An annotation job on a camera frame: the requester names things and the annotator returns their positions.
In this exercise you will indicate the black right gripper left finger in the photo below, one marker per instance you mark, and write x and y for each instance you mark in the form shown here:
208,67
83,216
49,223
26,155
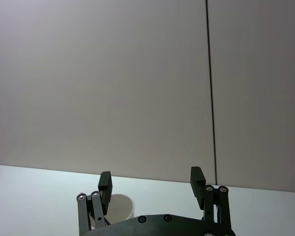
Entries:
105,189

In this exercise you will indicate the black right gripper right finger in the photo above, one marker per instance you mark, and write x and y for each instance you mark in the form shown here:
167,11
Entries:
197,189

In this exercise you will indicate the pale pink cup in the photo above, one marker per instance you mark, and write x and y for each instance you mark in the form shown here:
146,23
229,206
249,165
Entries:
120,206

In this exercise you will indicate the white table cloth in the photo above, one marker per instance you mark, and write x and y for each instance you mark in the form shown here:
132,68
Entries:
39,209

